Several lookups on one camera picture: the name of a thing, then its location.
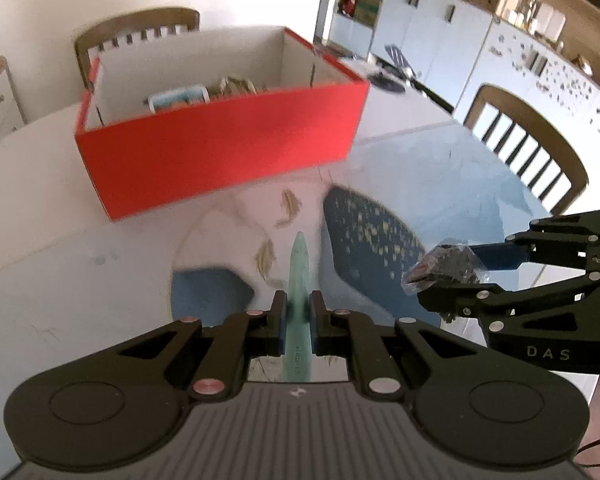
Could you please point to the far wooden chair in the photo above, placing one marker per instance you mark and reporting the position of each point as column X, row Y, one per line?
column 132, row 28

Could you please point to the silver foil snack bag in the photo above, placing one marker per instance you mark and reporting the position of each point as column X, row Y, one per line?
column 229, row 86

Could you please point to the dark clear candy packet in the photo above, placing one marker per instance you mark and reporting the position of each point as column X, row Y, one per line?
column 443, row 265

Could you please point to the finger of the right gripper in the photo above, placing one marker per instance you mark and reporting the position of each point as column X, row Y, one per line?
column 571, row 241
column 480, row 302

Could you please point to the right wooden chair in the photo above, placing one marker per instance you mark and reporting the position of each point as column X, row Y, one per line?
column 530, row 147

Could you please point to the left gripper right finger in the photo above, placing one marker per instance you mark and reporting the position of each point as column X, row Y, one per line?
column 353, row 336

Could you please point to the white wall cabinet unit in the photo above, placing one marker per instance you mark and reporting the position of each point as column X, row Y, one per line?
column 547, row 52

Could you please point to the wooden chair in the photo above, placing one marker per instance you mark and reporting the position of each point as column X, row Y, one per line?
column 530, row 147
column 132, row 28

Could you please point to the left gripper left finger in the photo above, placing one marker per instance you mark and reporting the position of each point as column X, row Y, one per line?
column 219, row 361

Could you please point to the red cardboard shoe box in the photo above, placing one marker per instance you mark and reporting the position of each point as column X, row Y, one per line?
column 305, row 114

